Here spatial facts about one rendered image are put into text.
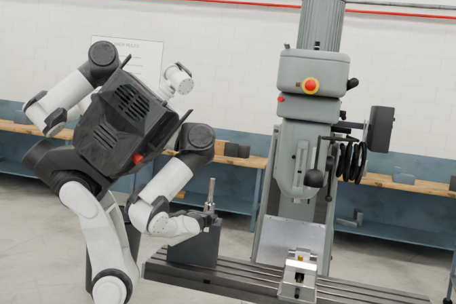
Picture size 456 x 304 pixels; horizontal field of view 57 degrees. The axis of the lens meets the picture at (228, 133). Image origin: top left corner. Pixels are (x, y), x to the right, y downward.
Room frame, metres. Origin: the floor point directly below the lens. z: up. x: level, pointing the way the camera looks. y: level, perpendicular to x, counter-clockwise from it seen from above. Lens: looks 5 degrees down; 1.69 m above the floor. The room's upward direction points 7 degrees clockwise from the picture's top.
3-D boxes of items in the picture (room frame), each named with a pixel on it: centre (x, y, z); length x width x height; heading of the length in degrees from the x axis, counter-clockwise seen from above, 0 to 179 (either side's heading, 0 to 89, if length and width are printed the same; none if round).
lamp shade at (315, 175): (1.49, -0.33, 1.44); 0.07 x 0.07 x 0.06
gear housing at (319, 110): (1.77, -0.33, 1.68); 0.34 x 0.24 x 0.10; 169
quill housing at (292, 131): (1.73, -0.32, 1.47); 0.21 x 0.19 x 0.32; 79
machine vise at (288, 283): (1.69, -0.37, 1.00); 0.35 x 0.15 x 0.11; 167
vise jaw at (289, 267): (1.66, -0.36, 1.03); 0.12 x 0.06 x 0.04; 77
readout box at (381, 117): (1.95, -0.71, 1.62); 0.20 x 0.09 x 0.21; 169
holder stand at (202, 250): (1.82, 0.09, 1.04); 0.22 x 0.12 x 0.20; 88
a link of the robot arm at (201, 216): (1.63, 0.09, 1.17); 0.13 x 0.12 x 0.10; 76
